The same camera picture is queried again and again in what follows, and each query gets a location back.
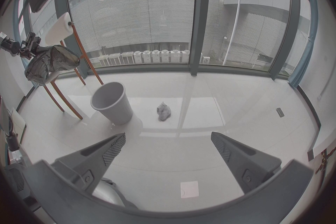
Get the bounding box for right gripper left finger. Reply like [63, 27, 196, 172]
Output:
[52, 132, 127, 195]

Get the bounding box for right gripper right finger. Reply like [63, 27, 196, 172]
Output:
[211, 132, 282, 195]

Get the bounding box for black plastic bag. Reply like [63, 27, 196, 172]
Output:
[24, 45, 81, 85]

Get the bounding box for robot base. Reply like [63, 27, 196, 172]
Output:
[92, 177, 138, 210]

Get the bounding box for white trash bin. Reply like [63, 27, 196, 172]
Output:
[90, 82, 133, 125]

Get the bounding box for white wooden-legged chair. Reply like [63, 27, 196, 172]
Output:
[39, 12, 104, 120]

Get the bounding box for crumpled white paper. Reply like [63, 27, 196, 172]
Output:
[157, 102, 172, 122]

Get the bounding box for window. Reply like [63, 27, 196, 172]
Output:
[13, 0, 319, 80]

